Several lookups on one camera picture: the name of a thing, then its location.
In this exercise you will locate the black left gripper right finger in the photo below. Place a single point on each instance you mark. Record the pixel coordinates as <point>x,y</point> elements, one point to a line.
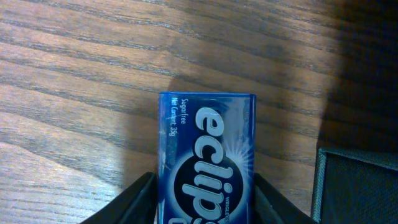
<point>271,207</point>

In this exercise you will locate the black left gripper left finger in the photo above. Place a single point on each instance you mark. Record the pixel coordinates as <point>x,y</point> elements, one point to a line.
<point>135,205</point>

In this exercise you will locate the dark green box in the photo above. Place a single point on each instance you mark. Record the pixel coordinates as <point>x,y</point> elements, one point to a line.
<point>354,186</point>

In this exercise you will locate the blue Eclipse mints tin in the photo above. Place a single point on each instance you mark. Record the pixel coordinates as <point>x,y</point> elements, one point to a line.
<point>206,157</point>

